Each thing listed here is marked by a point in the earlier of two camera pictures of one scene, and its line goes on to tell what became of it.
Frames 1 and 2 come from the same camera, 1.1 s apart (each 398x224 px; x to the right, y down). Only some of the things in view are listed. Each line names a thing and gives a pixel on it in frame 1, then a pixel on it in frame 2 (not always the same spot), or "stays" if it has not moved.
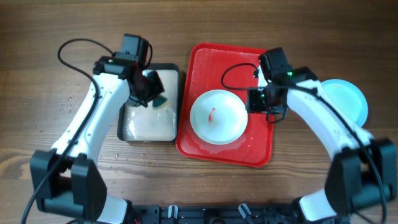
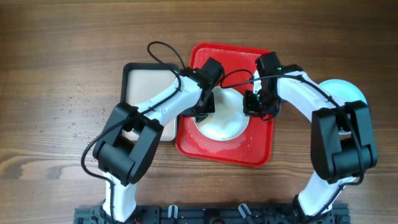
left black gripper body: [145, 92] -> [203, 107]
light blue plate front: [348, 98] stays
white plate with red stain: [219, 117] stays
